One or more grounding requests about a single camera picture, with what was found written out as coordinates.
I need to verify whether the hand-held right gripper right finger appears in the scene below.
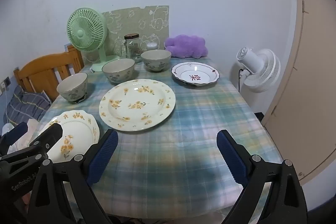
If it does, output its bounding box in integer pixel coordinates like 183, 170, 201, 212
216, 129, 307, 224

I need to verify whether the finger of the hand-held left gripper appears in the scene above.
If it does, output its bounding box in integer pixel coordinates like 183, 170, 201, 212
8, 123, 63, 159
0, 122, 28, 151

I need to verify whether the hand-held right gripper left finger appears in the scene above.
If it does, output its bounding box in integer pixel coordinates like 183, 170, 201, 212
28, 129, 119, 224

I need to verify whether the small scalloped yellow floral plate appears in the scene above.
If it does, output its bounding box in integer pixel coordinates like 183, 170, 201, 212
38, 110, 100, 164

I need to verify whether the grey floral ceramic bowl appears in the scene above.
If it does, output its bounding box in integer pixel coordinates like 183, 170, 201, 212
101, 58, 136, 84
56, 72, 89, 104
141, 50, 172, 73

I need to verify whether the large yellow floral plate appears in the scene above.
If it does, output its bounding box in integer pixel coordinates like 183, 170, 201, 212
99, 79, 176, 132

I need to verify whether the white plate with red pattern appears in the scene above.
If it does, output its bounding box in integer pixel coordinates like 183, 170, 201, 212
171, 62, 220, 86

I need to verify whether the white cloth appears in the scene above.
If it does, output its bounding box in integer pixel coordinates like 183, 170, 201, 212
0, 119, 40, 153

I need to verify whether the blue striped bedding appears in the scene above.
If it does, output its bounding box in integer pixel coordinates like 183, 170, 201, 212
3, 85, 51, 126

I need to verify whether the plaid tablecloth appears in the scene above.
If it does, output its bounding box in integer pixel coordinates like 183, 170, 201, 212
38, 56, 280, 219

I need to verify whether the white standing fan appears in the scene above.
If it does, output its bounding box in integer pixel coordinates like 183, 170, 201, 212
236, 47, 281, 93

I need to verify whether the beige door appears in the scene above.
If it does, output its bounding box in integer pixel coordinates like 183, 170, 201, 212
261, 0, 336, 185

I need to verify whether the green desk fan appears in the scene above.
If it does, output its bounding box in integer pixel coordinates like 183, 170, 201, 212
66, 8, 120, 72

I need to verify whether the glass jar with dark lid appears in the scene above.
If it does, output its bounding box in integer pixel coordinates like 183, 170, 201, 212
115, 34, 143, 64

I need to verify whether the purple plush cushion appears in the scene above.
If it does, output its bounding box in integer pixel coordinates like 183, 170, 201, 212
164, 34, 209, 59

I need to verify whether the green patterned board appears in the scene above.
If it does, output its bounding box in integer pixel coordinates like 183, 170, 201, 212
102, 5, 170, 59

